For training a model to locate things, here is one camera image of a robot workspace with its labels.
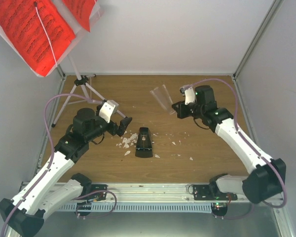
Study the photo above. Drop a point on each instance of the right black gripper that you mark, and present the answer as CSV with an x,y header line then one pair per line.
x,y
181,113

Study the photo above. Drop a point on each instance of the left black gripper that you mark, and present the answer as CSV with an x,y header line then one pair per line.
x,y
121,128

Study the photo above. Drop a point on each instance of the clear plastic metronome cover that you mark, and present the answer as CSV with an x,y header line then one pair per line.
x,y
162,95

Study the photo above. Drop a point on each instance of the black metronome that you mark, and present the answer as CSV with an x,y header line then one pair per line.
x,y
144,144

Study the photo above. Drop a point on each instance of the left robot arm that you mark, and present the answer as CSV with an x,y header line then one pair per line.
x,y
85,128

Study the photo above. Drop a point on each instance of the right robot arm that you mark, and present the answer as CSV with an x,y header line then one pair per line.
x,y
266,175

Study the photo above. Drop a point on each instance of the white debris pile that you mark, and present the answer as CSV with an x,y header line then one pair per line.
x,y
127,142

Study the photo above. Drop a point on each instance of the red sheet music right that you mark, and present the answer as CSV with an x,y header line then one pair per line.
x,y
81,11

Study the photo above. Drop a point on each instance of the red sheet music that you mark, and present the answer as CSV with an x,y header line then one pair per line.
x,y
37,31
81,11

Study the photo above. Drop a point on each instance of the red sheet music left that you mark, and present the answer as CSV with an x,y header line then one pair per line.
x,y
37,31

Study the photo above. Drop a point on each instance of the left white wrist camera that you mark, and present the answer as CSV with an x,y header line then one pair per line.
x,y
109,108

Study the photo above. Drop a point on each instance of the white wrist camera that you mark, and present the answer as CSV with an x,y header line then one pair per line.
x,y
109,108
189,94

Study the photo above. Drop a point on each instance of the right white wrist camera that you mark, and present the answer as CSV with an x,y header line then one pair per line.
x,y
189,94

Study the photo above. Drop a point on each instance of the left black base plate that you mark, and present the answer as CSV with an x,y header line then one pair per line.
x,y
96,193

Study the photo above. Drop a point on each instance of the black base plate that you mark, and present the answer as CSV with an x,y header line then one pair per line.
x,y
96,193
211,192

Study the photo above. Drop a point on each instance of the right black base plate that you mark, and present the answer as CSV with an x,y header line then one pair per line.
x,y
211,192

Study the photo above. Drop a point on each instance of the aluminium rail with cable duct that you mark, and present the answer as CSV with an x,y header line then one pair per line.
x,y
121,197

